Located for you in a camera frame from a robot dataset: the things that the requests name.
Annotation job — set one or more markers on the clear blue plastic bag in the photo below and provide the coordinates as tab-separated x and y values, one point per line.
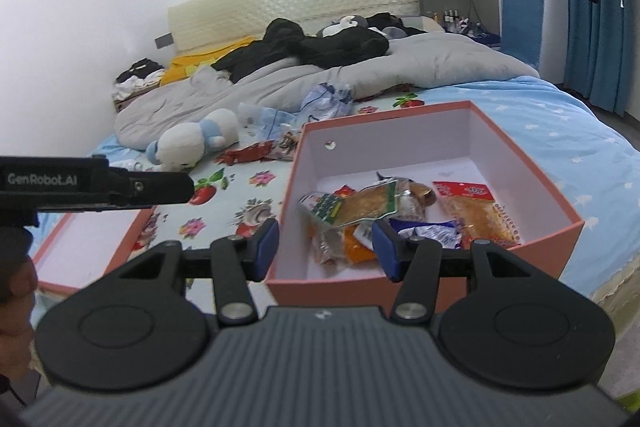
266	123

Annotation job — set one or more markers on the blue curtain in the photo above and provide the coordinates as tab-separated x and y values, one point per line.
600	52

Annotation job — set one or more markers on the dark blue snack wrapper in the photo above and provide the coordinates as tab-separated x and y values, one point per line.
446	233

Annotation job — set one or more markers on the black clothing pile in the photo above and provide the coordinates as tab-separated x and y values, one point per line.
354	40

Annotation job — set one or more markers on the brown dried-meat snack packet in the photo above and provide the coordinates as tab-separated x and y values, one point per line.
413	198

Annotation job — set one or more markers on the white spray bottle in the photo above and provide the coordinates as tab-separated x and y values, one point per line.
128	164

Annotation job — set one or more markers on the light blue bed sheet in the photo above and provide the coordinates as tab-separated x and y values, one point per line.
593	166

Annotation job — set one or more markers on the red long snack packet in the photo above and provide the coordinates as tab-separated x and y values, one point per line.
256	152

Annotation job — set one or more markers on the person's left hand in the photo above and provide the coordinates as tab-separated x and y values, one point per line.
18	286

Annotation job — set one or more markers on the white blue crumpled bag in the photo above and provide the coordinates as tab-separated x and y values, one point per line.
325	102

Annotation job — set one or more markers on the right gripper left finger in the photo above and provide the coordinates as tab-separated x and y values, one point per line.
230	263

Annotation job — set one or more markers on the floral plastic table cover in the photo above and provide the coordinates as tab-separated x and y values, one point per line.
235	200

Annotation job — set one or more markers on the orange clear snack bag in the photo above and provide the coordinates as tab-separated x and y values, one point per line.
351	245

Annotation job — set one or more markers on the clothes pile beside bed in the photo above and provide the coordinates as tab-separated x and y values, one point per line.
143	74

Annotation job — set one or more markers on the blue chair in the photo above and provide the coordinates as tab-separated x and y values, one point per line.
521	29

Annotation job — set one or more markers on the green white biscuit packet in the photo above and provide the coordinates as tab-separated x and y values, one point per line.
373	202

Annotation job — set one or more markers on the white blue plush toy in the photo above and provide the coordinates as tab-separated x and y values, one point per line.
181	147

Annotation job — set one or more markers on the red yellow snack packet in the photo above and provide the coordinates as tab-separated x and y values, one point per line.
477	213

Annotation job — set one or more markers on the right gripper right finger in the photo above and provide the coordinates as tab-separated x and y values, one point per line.
417	265

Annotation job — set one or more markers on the pink box lid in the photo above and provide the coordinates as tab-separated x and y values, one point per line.
85	246

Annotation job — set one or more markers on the grey duvet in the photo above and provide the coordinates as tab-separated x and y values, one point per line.
424	61

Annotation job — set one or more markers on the yellow cloth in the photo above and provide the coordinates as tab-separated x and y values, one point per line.
183	66

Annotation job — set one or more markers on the cream quilted headboard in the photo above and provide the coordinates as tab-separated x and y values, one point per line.
199	23

